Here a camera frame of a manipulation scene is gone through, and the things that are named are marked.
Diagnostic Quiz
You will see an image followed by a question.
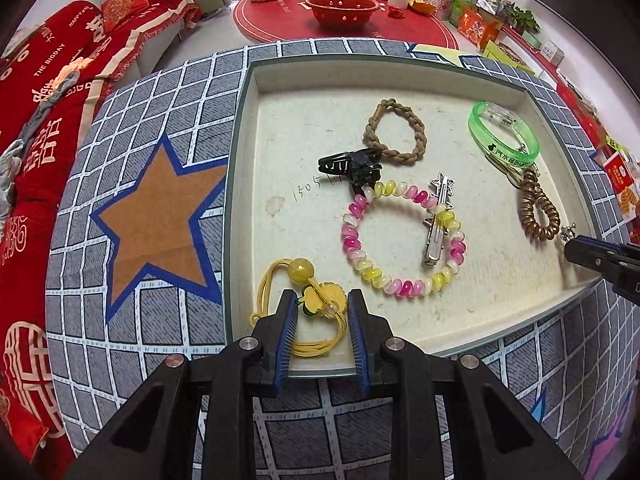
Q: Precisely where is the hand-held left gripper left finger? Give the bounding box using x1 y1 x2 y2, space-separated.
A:
65 287 301 480

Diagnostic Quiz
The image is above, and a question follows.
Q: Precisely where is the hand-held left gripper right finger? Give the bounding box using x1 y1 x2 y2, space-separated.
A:
347 287 587 480

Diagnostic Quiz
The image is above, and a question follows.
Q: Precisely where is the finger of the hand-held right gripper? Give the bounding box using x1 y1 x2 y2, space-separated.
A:
564 235 640 306

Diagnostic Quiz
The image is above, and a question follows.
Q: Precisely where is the yellow cord hair tie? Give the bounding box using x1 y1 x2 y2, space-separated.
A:
249 257 349 359

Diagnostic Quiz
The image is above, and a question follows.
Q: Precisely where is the gold spiral hair tie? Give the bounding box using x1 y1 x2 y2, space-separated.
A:
517 167 561 241

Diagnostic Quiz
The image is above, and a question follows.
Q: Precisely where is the pink yellow spiral bracelet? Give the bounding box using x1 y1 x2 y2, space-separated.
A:
341 180 467 299

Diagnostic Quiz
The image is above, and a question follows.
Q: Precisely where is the green translucent bangle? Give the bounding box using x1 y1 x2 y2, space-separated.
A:
468 101 543 181

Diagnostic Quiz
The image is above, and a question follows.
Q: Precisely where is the silver star hair clip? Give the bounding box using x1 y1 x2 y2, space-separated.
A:
422 172 457 267

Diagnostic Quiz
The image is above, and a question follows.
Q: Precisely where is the beige lined jewelry tray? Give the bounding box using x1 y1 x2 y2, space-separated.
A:
223 40 608 378

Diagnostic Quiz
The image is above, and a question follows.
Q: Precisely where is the red snack box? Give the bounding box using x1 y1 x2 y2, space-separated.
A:
602 152 640 222

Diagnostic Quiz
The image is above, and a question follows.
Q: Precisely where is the black hair claw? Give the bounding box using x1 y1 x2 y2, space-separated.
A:
318 149 384 196

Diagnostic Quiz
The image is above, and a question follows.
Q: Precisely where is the grey grid star tablecloth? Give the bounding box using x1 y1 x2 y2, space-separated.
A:
45 37 632 480

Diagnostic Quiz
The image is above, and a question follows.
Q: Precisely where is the yellow green gift box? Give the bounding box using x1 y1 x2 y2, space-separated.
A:
480 40 539 76

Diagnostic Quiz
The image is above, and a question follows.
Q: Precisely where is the potted green plant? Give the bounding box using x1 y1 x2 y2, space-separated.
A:
502 2 541 36

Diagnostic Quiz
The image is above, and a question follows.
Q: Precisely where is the orange snack box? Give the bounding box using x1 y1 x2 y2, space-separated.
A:
457 7 504 49

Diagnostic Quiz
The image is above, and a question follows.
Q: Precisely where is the red round table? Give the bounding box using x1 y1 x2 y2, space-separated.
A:
232 0 461 52

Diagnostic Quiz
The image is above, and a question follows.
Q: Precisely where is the grey braided cloth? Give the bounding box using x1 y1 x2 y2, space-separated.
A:
0 67 84 202

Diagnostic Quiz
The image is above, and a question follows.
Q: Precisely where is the red colander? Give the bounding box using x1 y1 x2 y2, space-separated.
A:
305 0 381 30

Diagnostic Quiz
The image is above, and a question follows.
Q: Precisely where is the red patterned cushion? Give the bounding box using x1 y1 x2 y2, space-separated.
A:
102 0 152 26

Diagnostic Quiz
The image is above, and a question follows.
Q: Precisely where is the tan braided hair tie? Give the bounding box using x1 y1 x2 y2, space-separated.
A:
363 99 429 163

